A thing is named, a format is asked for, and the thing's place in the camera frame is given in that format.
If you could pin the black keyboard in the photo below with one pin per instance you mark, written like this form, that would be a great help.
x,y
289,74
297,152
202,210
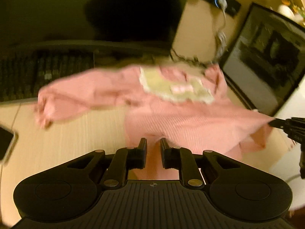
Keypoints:
x,y
45,76

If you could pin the dark monitor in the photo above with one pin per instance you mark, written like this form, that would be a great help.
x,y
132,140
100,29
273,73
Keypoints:
x,y
135,12

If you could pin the black framed screen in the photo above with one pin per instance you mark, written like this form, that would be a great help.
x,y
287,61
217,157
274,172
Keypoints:
x,y
266,57

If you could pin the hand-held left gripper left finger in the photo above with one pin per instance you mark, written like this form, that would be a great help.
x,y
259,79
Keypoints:
x,y
142,146

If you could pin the white vase with flowers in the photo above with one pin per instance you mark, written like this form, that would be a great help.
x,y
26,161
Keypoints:
x,y
289,7

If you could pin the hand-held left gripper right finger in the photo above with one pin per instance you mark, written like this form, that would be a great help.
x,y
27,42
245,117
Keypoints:
x,y
164,146

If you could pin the smartphone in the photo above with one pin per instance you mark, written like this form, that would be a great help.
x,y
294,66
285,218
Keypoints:
x,y
7,144

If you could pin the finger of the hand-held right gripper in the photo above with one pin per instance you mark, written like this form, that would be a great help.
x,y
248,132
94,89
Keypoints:
x,y
289,125

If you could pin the pink knit sweater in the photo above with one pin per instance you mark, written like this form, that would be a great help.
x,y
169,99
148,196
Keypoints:
x,y
176,114

